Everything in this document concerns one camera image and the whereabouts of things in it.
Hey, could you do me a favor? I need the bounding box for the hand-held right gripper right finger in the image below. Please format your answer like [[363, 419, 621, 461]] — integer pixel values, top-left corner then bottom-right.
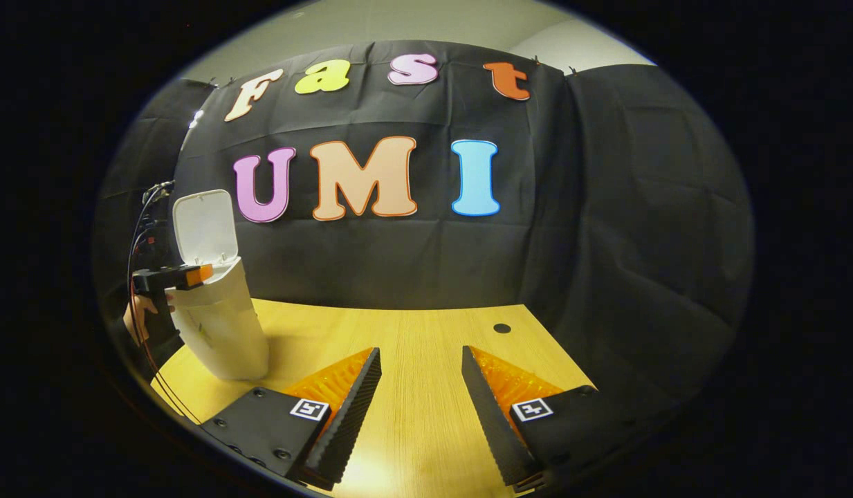
[[461, 345, 669, 493]]

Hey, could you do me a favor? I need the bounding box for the red and black cable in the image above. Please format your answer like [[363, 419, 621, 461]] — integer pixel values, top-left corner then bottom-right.
[[125, 183, 200, 424]]

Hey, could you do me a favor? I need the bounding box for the wooden desktop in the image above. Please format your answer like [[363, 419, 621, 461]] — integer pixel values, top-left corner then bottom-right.
[[149, 297, 596, 498]]

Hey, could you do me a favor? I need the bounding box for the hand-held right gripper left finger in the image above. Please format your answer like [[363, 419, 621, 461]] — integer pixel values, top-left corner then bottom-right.
[[199, 347, 383, 492]]

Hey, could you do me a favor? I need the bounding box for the white desktop garbage bin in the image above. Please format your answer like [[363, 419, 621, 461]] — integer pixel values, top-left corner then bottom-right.
[[170, 189, 270, 381]]

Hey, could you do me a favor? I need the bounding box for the black backdrop cloth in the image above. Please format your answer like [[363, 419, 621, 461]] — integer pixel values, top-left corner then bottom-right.
[[94, 40, 755, 416]]

